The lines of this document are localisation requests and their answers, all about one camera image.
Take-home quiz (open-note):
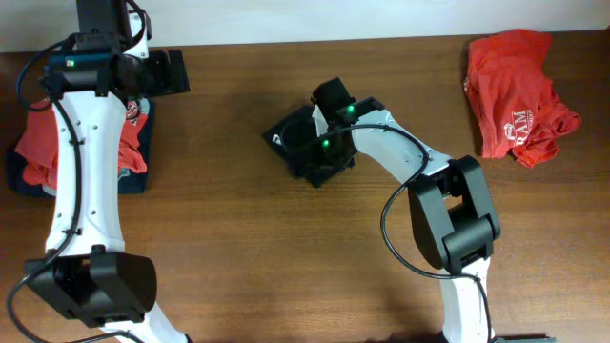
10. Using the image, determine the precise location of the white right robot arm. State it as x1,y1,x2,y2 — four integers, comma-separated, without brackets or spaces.
305,78,501,342

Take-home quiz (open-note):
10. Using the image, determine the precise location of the black t-shirt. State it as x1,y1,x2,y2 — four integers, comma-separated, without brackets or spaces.
262,106,336,188

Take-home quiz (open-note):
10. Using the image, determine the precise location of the red RAM t-shirt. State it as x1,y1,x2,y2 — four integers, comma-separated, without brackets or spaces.
463,30,581,168

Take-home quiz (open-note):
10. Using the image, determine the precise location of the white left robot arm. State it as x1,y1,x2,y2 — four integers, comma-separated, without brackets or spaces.
22,0,189,342

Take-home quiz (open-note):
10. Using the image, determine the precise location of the navy folded t-shirt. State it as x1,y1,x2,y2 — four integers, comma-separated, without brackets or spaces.
6,100,154,198

